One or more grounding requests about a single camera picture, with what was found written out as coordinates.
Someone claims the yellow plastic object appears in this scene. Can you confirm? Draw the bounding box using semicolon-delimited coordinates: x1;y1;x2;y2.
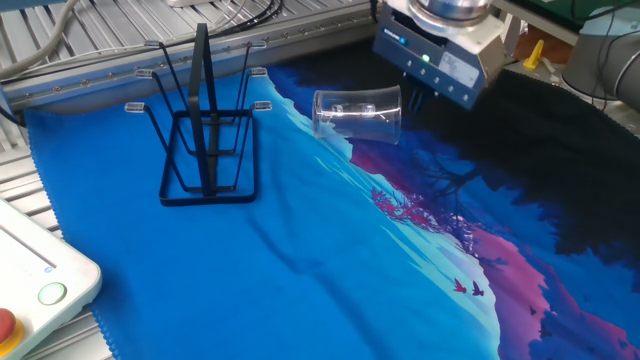
522;38;546;71

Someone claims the blue landscape print cloth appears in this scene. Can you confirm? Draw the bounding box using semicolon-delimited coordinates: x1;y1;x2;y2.
24;37;640;360

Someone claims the grey Schunk gripper body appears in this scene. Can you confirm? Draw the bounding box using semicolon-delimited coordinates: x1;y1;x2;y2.
372;2;509;111

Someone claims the grey aluminium post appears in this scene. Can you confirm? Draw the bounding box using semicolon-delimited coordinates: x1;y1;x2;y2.
499;12;522;56

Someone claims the aluminium table edge rail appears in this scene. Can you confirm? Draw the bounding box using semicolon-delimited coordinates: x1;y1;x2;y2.
0;7;381;114

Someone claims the black wire cup rack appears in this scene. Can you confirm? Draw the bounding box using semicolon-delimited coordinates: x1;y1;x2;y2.
124;22;274;208

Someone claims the black cable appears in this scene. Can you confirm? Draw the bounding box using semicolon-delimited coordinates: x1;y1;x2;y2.
219;0;286;36

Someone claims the white teach pendant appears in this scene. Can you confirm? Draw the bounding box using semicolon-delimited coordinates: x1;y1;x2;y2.
0;197;104;360

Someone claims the clear plastic cup with handle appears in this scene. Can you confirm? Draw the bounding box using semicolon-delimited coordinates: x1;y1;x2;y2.
311;84;403;146

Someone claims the thick grey cable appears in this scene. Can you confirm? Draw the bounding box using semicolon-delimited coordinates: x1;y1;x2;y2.
0;0;81;81

